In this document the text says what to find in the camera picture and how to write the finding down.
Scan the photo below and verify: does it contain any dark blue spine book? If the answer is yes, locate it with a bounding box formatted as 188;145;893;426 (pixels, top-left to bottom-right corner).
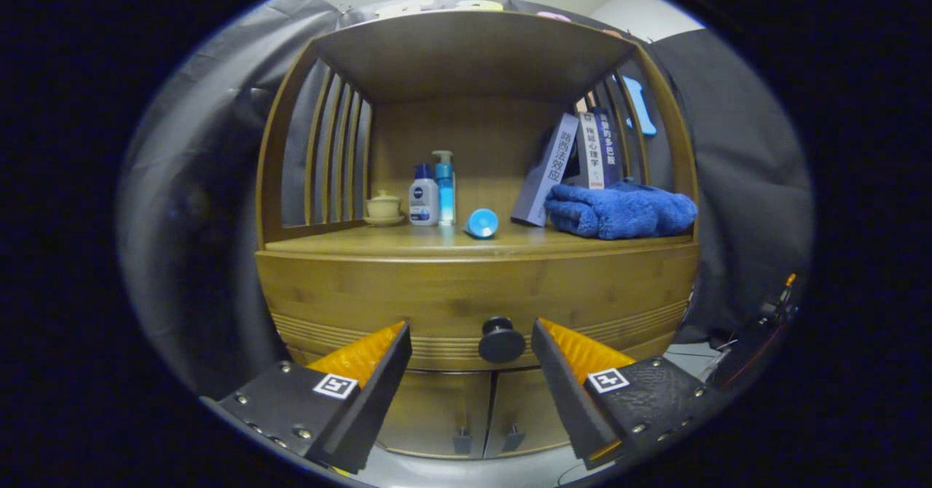
601;108;625;186

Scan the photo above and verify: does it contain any wooden countertop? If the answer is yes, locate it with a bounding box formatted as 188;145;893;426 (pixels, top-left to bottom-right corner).
264;219;696;259

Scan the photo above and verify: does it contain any blue folded towel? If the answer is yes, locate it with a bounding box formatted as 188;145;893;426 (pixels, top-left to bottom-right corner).
544;181;698;241

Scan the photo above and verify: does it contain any grey leaning book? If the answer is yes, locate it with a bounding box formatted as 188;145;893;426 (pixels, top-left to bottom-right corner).
510;113;580;227

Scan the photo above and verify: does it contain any wooden cabinet door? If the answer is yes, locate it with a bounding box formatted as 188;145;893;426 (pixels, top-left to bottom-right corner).
484;364;576;458
375;370;496;460

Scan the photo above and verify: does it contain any black device with orange clip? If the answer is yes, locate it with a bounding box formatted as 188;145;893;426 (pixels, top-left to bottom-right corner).
710;273;802;390

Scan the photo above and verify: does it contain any wooden drawer with black knob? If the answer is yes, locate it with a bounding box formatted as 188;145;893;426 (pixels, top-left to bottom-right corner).
255;244;701;372

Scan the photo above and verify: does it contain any wooden cabinet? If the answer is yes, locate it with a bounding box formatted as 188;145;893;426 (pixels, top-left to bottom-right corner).
255;11;701;461

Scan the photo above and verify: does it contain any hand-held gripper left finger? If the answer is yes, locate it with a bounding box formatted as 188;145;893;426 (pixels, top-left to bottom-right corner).
200;320;413;476

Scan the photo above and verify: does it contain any white bottle with blue cap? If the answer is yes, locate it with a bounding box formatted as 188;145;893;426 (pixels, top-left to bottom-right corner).
408;163;440;227

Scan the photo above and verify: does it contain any white spine book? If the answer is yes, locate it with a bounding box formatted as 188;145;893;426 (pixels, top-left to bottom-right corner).
577;111;607;190

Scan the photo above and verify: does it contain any blue pump bottle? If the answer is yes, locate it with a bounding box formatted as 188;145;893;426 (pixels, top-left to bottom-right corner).
432;150;457;227

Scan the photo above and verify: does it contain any cream lidded teacup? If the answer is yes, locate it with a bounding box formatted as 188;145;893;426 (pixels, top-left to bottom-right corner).
363;189;406;227

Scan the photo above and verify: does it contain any blue cosmetic tube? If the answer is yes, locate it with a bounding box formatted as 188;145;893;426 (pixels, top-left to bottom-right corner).
465;208;500;240

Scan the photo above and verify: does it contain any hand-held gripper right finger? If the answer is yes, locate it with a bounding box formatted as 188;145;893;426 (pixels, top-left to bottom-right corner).
530;318;722;471

